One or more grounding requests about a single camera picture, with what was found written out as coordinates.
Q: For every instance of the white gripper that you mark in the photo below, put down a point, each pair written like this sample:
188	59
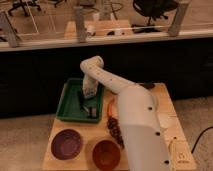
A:
89	87

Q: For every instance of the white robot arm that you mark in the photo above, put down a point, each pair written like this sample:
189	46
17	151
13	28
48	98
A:
142	134

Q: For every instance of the green plastic tray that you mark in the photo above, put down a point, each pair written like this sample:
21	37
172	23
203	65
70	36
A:
68	107

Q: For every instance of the orange carrot toy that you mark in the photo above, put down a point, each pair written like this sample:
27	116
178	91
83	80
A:
110	108

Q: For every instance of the dark grape bunch toy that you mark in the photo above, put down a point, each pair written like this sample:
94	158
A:
114	130

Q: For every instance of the wooden board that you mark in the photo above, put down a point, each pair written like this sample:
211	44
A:
92	133

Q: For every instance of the purple bowl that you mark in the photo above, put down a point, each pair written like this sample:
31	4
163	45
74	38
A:
66	144

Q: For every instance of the red-brown bowl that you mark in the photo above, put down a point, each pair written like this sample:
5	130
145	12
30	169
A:
106	155

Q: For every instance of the black office chair left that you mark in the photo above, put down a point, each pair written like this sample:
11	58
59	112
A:
23	4

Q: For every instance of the black office chair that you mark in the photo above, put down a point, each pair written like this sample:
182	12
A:
152	9
23	4

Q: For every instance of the black office chair right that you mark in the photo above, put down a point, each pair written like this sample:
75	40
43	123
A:
152	9

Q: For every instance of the grey post middle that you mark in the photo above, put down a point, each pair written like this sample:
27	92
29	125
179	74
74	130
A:
79	23

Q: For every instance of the grey post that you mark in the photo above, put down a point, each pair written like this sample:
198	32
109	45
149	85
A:
175	27
79	23
7	28

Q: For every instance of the grey post left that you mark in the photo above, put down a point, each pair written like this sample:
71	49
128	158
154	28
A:
7	28

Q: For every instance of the grey post right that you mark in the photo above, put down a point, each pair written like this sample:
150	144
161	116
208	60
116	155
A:
175	27

